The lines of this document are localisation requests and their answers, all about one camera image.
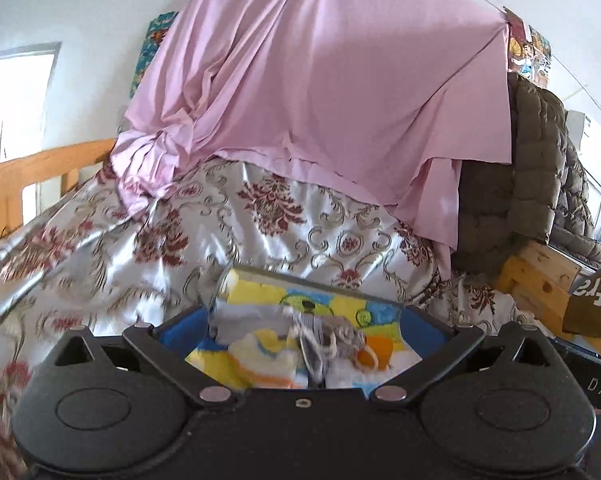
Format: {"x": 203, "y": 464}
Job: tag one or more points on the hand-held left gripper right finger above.
{"x": 423, "y": 335}

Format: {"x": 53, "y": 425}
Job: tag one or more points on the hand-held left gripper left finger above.
{"x": 183, "y": 335}

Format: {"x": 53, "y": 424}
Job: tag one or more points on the white garment blue print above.
{"x": 395, "y": 372}

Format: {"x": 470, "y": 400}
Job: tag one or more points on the yellow orange striped baby garment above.
{"x": 260, "y": 360}

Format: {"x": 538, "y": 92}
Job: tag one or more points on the grey tray cartoon print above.
{"x": 260, "y": 290}

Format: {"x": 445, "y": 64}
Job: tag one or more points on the grey patterned cloth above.
{"x": 313, "y": 355}

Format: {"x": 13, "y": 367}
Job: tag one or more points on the brown cloth white letters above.
{"x": 595, "y": 305}

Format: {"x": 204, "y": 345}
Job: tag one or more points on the floral satin bedspread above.
{"x": 205, "y": 240}

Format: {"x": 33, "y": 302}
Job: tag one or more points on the wooden crate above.
{"x": 535, "y": 280}

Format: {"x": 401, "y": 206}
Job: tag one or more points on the olive quilted jacket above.
{"x": 530, "y": 170}

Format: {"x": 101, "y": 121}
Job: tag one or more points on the pink bed sheet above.
{"x": 330, "y": 85}

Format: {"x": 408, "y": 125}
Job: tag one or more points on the window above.
{"x": 15, "y": 105}

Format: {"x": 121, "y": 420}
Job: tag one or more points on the wooden bed rail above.
{"x": 40, "y": 167}

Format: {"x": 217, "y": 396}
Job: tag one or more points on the teal wall poster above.
{"x": 153, "y": 45}

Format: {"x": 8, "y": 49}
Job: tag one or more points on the cartoon wall poster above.
{"x": 540, "y": 55}
{"x": 517, "y": 45}

